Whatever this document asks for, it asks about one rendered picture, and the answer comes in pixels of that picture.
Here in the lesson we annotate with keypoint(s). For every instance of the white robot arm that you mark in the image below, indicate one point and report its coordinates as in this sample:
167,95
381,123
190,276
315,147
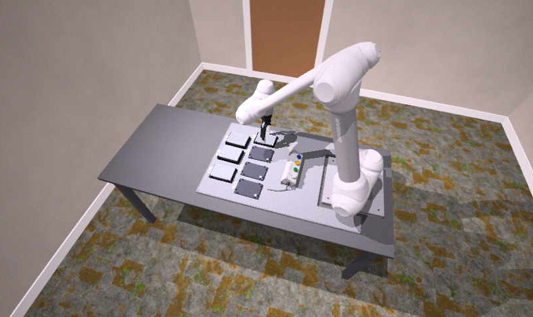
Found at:
337,82

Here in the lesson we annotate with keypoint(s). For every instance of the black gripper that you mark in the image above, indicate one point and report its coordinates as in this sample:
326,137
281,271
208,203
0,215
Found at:
265,127

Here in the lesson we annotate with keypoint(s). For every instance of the white button panel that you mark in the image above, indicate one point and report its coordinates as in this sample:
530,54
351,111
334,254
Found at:
291,170

